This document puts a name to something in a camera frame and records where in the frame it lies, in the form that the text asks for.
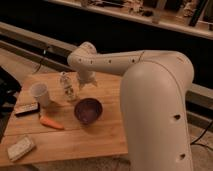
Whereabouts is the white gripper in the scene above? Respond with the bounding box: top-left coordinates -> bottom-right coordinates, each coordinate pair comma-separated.
77,71 -> 98,90

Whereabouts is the dark purple ceramic bowl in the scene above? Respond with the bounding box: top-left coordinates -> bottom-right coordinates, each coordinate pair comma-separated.
74,98 -> 103,125

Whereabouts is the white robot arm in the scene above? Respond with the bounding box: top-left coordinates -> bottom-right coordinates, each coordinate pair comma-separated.
67,42 -> 194,171

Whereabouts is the translucent plastic cup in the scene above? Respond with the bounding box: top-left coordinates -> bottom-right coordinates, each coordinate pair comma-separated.
30,83 -> 51,107

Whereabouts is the orange carrot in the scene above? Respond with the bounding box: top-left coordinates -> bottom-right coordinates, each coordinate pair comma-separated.
39,116 -> 64,130

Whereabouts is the beige sponge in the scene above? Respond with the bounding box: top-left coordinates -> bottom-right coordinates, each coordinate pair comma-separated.
7,136 -> 36,162

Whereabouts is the wooden shelf with clutter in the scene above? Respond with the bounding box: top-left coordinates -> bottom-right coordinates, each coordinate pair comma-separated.
48,0 -> 213,40

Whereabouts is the black cable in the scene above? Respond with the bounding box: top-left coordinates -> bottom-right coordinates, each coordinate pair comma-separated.
33,45 -> 52,75

